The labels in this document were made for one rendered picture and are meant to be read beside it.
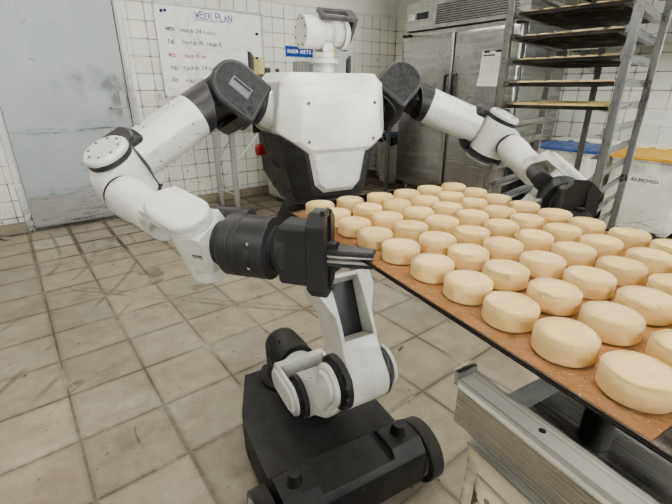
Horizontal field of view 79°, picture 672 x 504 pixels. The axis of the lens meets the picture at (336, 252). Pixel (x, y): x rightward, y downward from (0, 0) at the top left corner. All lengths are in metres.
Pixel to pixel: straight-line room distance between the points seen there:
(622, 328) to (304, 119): 0.68
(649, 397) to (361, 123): 0.76
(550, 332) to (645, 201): 3.75
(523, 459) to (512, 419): 0.04
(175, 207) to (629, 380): 0.53
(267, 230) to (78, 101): 4.07
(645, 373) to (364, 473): 1.04
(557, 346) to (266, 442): 1.17
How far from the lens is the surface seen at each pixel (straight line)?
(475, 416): 0.51
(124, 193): 0.73
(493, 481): 0.52
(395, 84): 1.08
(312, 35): 0.96
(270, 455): 1.40
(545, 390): 0.63
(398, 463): 1.37
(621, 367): 0.37
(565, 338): 0.38
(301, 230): 0.52
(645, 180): 4.08
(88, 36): 4.59
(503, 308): 0.40
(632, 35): 1.95
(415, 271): 0.48
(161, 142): 0.84
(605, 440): 0.56
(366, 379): 1.03
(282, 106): 0.91
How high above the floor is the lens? 1.20
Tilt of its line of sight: 22 degrees down
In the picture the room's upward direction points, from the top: straight up
